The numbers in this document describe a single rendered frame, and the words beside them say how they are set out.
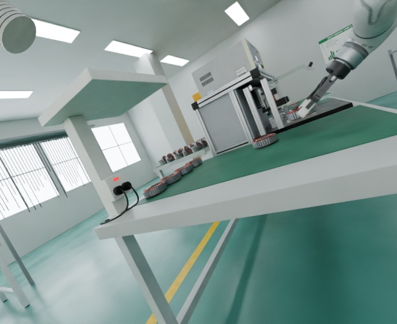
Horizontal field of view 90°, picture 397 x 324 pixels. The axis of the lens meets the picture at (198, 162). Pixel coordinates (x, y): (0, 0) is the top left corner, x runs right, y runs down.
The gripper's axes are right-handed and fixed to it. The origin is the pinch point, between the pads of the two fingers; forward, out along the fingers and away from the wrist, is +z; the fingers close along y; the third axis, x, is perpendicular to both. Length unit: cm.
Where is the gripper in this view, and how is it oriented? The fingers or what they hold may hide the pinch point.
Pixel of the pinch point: (301, 111)
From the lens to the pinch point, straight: 95.4
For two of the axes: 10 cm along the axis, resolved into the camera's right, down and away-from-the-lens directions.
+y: 3.6, -2.7, 8.9
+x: -7.7, -6.2, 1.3
